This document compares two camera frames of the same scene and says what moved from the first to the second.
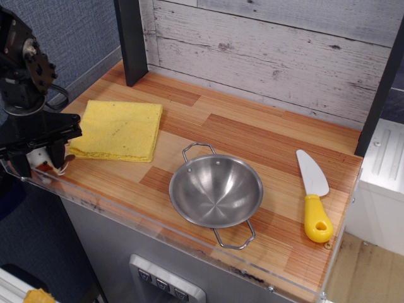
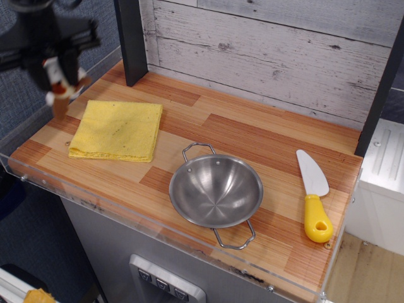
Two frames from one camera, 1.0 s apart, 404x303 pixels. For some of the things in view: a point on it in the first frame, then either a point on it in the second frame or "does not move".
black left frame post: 129,22 does not move
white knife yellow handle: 317,226 does not move
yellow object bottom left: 38,296 does not move
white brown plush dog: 40,160 -> 62,91
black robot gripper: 23,132 -> 46,38
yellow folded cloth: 121,130 does not move
